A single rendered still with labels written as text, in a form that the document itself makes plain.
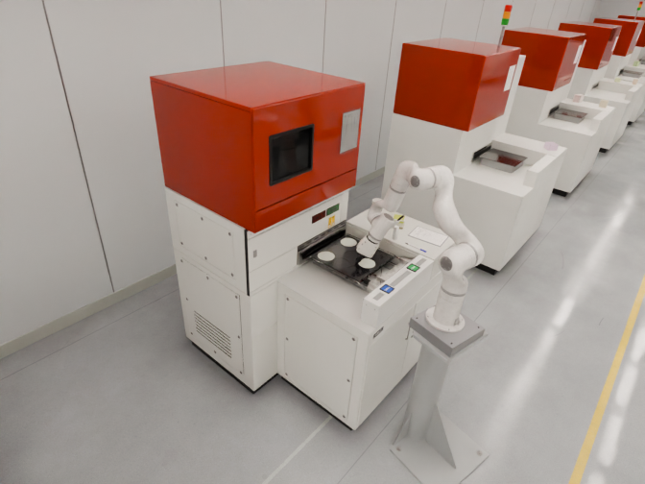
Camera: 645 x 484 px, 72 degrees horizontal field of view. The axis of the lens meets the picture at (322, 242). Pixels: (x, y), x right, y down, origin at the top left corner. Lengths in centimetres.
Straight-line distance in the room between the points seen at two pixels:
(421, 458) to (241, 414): 108
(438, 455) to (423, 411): 30
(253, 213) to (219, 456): 139
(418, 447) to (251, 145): 191
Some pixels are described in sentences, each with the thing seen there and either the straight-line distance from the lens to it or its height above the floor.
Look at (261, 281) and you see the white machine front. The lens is 238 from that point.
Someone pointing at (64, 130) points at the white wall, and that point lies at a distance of 321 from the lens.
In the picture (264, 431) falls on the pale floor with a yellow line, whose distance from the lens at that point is 282.
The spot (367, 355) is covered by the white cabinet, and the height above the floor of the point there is 67.
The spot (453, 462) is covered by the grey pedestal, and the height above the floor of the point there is 5.
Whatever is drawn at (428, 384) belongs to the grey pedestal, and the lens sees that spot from 249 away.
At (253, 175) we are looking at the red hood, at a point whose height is 152.
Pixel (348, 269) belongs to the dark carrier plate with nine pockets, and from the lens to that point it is 246.
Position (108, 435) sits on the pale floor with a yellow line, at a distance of 298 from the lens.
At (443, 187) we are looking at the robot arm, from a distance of 211.
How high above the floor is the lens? 230
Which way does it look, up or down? 31 degrees down
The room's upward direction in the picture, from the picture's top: 4 degrees clockwise
